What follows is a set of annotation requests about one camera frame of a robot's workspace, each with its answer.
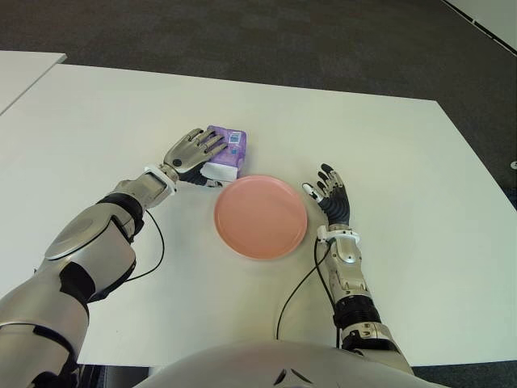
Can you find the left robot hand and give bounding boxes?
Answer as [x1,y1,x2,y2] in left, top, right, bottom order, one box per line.
[161,128,229,189]

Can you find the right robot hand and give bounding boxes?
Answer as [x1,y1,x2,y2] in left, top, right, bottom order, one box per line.
[301,162,351,228]

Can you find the purple tissue paper pack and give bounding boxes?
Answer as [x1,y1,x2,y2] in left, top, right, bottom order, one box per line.
[200,124,248,182]

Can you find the pink round plate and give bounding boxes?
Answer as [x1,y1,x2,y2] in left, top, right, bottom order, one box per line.
[213,174,309,260]

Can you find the silver robot torso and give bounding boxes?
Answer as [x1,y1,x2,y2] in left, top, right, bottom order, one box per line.
[147,340,437,388]

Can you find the neighbouring white table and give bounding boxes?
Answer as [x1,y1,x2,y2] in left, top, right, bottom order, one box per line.
[0,51,68,116]

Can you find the white panel with black strip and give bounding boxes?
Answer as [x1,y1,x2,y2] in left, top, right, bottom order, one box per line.
[439,0,517,53]

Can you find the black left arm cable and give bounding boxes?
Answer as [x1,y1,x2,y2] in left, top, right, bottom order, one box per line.
[128,208,166,282]

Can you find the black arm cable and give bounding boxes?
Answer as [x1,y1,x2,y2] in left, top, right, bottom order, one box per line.
[128,208,166,282]
[275,238,344,349]

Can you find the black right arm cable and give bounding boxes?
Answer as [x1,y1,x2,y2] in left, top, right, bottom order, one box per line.
[275,238,344,349]

